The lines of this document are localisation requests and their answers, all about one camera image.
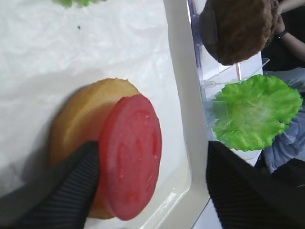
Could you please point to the right clear acrylic rack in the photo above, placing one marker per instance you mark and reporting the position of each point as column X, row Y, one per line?
column 213, row 77

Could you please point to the person in background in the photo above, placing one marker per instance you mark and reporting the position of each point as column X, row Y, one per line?
column 285, row 158

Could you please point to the right dark meat patty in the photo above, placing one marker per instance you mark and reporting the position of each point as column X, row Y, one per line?
column 232, row 31

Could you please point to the large green lettuce leaf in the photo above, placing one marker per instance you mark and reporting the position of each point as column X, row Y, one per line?
column 250, row 114

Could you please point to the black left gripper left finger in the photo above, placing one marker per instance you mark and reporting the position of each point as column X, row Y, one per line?
column 60, row 199

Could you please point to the toasted bun slice on tray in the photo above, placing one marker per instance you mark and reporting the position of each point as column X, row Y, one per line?
column 81, row 118

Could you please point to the white paper liner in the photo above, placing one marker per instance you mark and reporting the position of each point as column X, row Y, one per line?
column 48, row 51

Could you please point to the white metal tray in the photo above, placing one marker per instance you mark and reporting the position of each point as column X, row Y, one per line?
column 180, row 211

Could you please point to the flat green lettuce leaf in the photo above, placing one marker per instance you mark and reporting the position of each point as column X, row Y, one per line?
column 77, row 3

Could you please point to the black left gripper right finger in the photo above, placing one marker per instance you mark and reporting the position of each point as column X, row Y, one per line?
column 244, row 198

